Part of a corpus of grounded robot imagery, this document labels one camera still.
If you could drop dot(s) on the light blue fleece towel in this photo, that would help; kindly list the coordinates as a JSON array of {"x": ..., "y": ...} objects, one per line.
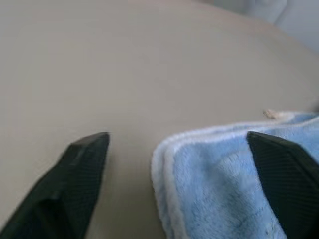
[{"x": 214, "y": 181}]

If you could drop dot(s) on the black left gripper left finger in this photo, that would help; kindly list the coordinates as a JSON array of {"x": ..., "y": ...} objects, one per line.
[{"x": 62, "y": 191}]

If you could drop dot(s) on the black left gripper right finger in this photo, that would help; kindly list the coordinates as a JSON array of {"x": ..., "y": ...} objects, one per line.
[{"x": 286, "y": 179}]

